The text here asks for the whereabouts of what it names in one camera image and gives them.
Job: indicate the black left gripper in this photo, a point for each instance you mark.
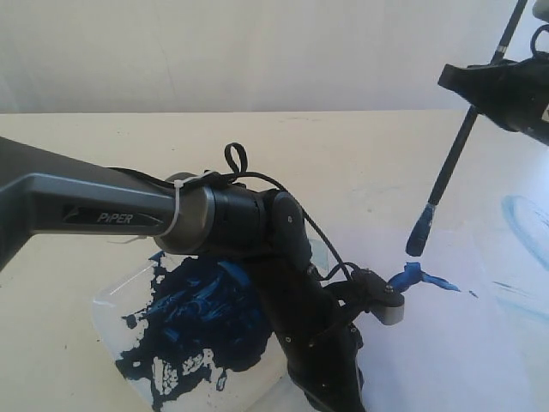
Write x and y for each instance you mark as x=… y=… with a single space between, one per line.
x=321 y=356

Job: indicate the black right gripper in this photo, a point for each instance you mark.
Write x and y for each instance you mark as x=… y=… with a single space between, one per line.
x=512 y=94

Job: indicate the black paintbrush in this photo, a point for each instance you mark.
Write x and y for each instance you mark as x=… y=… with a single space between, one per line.
x=418 y=237

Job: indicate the white sheet of paper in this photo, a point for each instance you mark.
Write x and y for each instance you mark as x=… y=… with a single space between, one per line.
x=453 y=350

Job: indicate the white plate with blue paint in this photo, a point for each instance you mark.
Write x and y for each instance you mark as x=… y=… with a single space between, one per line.
x=189 y=334

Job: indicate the white zip tie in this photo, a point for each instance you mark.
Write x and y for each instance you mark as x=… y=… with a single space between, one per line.
x=193 y=209

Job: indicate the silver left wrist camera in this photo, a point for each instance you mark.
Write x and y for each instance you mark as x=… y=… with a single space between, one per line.
x=378 y=297

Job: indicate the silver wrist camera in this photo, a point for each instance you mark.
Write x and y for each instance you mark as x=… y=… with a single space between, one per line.
x=540 y=10
x=378 y=297

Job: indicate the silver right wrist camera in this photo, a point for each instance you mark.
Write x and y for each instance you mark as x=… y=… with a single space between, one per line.
x=540 y=10

